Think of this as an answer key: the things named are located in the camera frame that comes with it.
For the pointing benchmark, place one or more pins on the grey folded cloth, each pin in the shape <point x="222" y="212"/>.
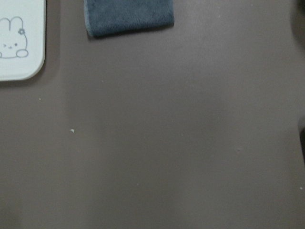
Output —
<point x="108" y="17"/>

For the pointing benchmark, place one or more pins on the cream rabbit tray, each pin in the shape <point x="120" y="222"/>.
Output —
<point x="22" y="38"/>

